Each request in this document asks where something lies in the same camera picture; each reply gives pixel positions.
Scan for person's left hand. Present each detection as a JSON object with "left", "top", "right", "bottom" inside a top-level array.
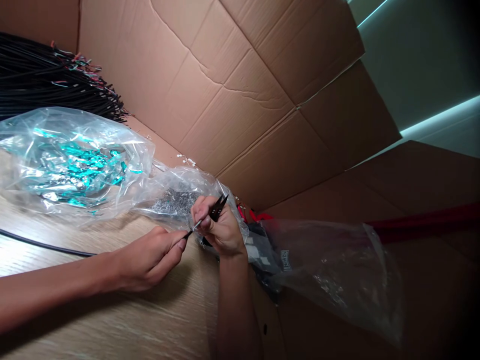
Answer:
[{"left": 111, "top": 226, "right": 189, "bottom": 293}]

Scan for person's right hand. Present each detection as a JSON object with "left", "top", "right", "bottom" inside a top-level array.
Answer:
[{"left": 190, "top": 195, "right": 249, "bottom": 260}]

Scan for black thread snips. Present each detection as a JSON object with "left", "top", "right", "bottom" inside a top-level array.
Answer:
[{"left": 204, "top": 193, "right": 230, "bottom": 227}]

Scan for thin black cable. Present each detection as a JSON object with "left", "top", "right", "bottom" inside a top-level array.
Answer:
[{"left": 0, "top": 221, "right": 203, "bottom": 258}]

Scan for black item with white labels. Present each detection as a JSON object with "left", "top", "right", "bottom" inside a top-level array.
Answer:
[{"left": 239, "top": 221, "right": 287, "bottom": 305}]

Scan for pile of small metal terminals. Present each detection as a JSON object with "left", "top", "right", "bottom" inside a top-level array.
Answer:
[{"left": 148, "top": 186, "right": 200, "bottom": 223}]

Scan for clear bag with metal parts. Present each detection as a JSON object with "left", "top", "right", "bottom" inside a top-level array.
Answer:
[{"left": 129, "top": 164, "right": 251, "bottom": 257}]

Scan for scattered small white bits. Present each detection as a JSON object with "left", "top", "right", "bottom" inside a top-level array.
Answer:
[{"left": 175, "top": 151, "right": 200, "bottom": 168}]

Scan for pile of teal foil pieces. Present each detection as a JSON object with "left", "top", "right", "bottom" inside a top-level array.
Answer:
[{"left": 22, "top": 126, "right": 146, "bottom": 217}]

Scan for large empty clear plastic bag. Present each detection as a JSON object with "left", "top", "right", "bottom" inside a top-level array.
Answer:
[{"left": 257, "top": 216, "right": 405, "bottom": 350}]

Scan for clear bag with teal pieces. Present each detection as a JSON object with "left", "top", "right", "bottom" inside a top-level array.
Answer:
[{"left": 0, "top": 106, "right": 157, "bottom": 227}]

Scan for flattened brown cardboard sheet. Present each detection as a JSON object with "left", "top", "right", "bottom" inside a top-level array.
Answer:
[{"left": 0, "top": 0, "right": 404, "bottom": 213}]

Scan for brown cardboard box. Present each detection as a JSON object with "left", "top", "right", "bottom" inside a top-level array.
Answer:
[{"left": 208, "top": 139, "right": 480, "bottom": 360}]

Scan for bundle of black cables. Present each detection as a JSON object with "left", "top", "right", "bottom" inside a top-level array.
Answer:
[{"left": 0, "top": 31, "right": 132, "bottom": 128}]

